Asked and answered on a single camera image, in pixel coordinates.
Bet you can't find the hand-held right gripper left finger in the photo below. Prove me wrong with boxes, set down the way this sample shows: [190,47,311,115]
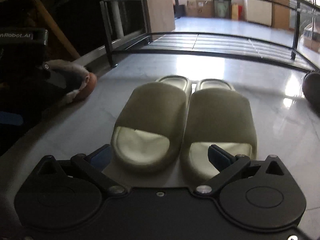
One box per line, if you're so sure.
[35,144,128,197]

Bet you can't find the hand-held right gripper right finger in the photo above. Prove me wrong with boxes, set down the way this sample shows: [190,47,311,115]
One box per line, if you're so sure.
[194,144,285,196]

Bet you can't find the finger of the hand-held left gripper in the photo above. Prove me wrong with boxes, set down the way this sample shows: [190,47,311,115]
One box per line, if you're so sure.
[41,61,80,92]
[0,110,24,127]

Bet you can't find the brown fur-lined slipper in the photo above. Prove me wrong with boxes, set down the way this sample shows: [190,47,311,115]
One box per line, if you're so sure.
[46,59,98,105]
[302,72,320,117]

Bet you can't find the cream slide slipper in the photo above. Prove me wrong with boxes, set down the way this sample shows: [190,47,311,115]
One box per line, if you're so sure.
[180,79,258,187]
[111,75,193,173]

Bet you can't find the wooden slat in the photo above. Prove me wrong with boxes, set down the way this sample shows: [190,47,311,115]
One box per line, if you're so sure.
[31,0,81,59]

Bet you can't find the black metal shoe rack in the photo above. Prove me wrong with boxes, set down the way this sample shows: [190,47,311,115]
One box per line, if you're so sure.
[95,0,320,72]

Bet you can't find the light wooden cabinet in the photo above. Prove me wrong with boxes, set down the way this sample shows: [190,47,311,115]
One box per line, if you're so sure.
[147,0,176,32]

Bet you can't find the orange box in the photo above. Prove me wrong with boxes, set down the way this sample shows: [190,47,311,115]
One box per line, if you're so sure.
[231,4,243,20]

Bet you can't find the cardboard box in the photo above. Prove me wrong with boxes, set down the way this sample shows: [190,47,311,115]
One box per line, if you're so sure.
[304,39,320,50]

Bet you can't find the stacked cardboard boxes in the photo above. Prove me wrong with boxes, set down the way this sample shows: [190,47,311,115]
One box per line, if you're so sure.
[186,0,214,18]

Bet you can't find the green framed panel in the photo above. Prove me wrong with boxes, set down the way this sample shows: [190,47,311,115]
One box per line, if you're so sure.
[212,0,232,18]

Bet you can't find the white slatted basket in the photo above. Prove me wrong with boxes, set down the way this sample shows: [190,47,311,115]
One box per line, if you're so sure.
[304,24,320,42]

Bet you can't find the tan wooden panel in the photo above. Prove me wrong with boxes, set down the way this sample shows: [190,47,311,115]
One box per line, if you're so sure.
[271,0,292,28]

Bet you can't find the white post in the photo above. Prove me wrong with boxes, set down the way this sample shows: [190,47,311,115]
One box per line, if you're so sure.
[110,0,125,39]

